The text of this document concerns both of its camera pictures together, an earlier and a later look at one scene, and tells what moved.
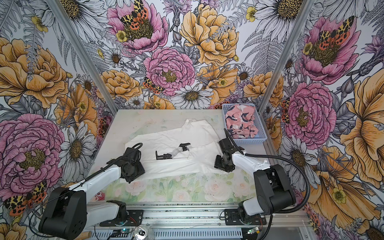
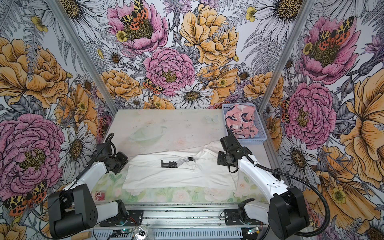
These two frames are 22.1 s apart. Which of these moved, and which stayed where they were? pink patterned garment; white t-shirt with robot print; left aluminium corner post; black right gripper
Moved: white t-shirt with robot print
Stayed: black right gripper; pink patterned garment; left aluminium corner post
